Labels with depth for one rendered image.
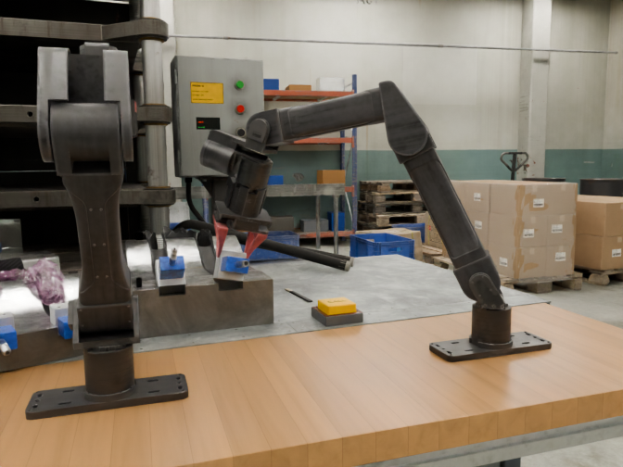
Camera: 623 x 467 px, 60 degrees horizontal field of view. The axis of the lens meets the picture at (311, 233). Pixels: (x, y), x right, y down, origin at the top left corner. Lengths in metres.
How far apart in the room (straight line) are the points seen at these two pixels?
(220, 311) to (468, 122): 7.94
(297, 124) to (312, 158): 6.99
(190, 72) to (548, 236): 3.70
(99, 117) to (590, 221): 5.16
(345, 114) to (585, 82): 9.13
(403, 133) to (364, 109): 0.08
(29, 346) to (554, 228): 4.48
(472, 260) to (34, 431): 0.66
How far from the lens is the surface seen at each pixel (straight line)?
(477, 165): 8.88
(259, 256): 4.91
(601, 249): 5.48
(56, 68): 0.65
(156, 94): 1.76
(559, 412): 0.83
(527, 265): 4.89
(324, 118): 0.94
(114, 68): 0.65
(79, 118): 0.62
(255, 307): 1.07
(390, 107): 0.90
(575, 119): 9.83
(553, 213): 4.98
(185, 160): 1.89
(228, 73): 1.94
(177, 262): 1.01
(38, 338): 0.97
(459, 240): 0.92
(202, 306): 1.04
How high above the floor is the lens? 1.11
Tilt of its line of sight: 7 degrees down
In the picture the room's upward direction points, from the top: 1 degrees counter-clockwise
